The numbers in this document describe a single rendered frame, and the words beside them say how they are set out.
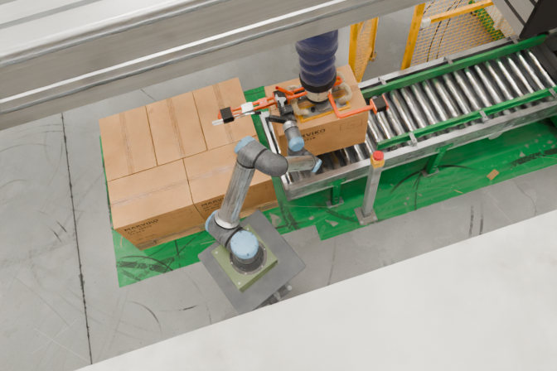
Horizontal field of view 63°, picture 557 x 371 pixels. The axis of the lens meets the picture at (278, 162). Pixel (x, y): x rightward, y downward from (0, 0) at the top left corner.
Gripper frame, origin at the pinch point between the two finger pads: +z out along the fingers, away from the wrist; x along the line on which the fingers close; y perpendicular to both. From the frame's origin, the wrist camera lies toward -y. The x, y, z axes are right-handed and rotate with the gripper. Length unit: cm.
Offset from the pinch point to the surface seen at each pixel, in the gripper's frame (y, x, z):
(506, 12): 22, 176, -120
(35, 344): -227, -120, -67
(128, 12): -33, 200, -123
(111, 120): -126, -66, 75
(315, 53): 24, 44, -10
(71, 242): -192, -121, 7
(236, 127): -30, -67, 33
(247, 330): -29, 201, -159
